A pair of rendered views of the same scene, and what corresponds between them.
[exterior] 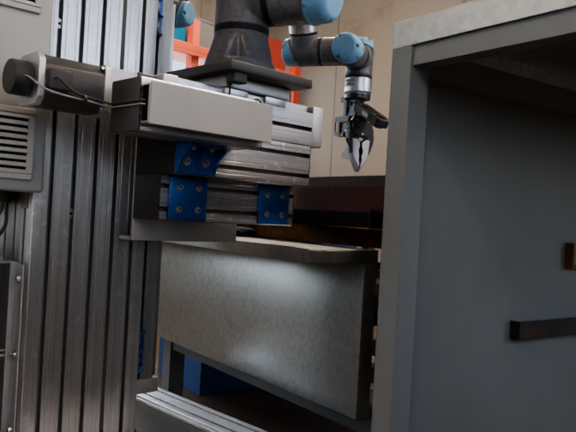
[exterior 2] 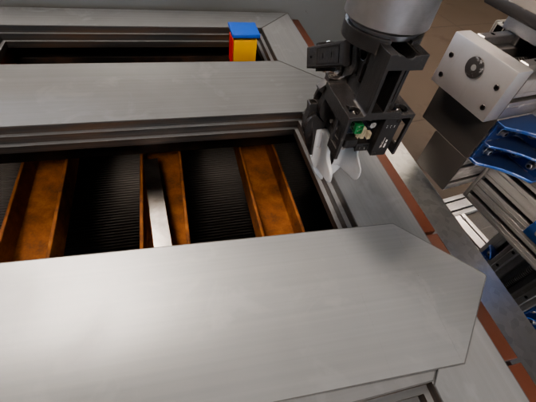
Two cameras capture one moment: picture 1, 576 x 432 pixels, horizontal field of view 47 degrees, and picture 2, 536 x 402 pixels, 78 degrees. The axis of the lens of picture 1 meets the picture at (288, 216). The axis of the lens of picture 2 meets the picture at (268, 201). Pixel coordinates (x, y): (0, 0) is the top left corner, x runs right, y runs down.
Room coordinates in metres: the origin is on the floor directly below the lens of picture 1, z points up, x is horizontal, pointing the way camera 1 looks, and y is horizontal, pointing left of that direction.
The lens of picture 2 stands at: (2.17, -0.16, 1.20)
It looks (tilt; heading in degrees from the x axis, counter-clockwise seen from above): 50 degrees down; 195
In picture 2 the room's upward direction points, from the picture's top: 10 degrees clockwise
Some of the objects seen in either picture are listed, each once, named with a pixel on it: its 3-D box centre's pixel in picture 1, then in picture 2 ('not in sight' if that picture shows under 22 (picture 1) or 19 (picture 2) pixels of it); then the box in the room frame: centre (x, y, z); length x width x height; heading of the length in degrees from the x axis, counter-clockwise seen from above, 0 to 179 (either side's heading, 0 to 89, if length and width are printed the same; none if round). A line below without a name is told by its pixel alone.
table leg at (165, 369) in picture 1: (176, 319); not in sight; (2.49, 0.40, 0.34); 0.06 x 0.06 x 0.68; 36
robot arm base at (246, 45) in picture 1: (240, 52); not in sight; (1.42, 0.12, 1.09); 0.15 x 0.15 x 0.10
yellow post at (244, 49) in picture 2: not in sight; (241, 75); (1.49, -0.46, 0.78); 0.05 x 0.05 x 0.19; 36
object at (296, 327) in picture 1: (221, 301); not in sight; (2.02, 0.19, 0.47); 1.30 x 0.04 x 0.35; 36
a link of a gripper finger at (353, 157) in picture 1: (349, 154); (347, 161); (1.83, -0.16, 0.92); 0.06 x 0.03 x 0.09; 36
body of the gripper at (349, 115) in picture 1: (354, 117); (364, 88); (1.85, -0.17, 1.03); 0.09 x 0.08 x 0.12; 36
